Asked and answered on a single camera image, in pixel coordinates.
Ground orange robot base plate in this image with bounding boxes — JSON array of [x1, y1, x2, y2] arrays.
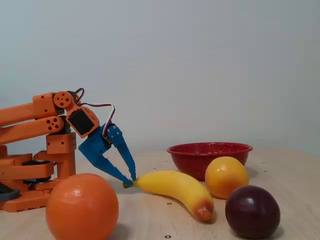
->
[[0, 144, 62, 213]]

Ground grey table clamp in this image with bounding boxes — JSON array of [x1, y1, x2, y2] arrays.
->
[[0, 182, 20, 202]]

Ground red white servo cable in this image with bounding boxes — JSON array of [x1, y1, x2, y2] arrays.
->
[[74, 87, 116, 137]]

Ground red speckled enamel bowl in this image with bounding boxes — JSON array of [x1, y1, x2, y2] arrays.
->
[[166, 142, 254, 182]]

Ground dark purple plum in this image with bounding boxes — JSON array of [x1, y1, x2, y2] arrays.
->
[[224, 184, 281, 239]]

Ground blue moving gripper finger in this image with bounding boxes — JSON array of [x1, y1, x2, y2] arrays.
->
[[103, 123, 137, 181]]

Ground large orange fruit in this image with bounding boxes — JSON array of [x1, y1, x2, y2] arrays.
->
[[45, 173, 120, 240]]

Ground yellow toy banana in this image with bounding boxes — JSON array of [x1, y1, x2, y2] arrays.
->
[[122, 170, 215, 223]]

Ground blue gripper body with servo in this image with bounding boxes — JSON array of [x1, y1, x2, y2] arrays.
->
[[78, 123, 113, 168]]

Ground yellow-orange round fruit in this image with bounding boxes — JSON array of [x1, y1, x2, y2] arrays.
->
[[204, 156, 250, 200]]

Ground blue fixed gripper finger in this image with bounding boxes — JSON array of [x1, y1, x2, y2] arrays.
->
[[93, 153, 134, 186]]

